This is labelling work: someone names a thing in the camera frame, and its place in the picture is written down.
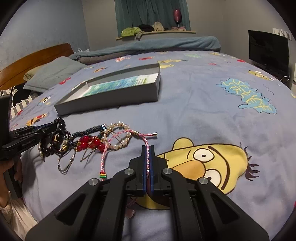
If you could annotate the wooden window sill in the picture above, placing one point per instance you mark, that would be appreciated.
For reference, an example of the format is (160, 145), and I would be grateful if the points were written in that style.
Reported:
(160, 32)

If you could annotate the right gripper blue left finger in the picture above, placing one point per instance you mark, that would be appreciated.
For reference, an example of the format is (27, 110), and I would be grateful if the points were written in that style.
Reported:
(144, 167)

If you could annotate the beige cloth on sill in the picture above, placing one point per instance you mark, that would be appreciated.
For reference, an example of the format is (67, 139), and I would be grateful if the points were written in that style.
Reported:
(157, 26)

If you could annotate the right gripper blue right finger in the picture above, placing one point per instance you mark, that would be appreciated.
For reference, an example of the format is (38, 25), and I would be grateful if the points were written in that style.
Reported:
(151, 169)

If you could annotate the blue cartoon bed sheet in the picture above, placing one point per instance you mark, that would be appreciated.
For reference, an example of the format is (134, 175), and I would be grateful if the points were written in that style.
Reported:
(216, 116)

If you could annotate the person's left hand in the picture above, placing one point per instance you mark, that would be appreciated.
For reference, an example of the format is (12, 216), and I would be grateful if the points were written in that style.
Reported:
(11, 177)

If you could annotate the green cloth on sill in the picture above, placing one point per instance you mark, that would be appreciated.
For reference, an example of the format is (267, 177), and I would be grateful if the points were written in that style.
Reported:
(135, 32)

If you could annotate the black television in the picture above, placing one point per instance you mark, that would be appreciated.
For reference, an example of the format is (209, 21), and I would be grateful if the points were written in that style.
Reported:
(269, 50)

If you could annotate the teal curtain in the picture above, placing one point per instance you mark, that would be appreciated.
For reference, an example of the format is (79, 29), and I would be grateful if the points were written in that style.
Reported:
(132, 13)

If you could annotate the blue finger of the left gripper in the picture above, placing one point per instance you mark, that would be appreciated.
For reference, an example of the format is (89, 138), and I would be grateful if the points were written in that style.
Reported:
(31, 130)
(21, 144)

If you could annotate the white wall hooks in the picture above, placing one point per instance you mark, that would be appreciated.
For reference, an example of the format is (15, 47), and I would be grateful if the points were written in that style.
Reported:
(281, 32)

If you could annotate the black cloth on sill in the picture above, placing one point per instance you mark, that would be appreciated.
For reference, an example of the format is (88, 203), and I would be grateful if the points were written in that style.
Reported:
(146, 28)

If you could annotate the grey-blue pillow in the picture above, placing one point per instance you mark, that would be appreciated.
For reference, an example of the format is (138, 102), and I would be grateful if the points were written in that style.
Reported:
(53, 73)

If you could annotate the teal folded blanket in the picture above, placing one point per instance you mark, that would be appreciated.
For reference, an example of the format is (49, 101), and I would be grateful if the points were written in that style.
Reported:
(193, 43)

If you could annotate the wooden headboard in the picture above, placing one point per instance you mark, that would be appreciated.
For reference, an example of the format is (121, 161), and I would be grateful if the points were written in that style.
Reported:
(13, 74)

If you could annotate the grey cardboard tray box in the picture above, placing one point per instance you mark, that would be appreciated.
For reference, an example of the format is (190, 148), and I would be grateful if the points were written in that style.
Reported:
(124, 87)

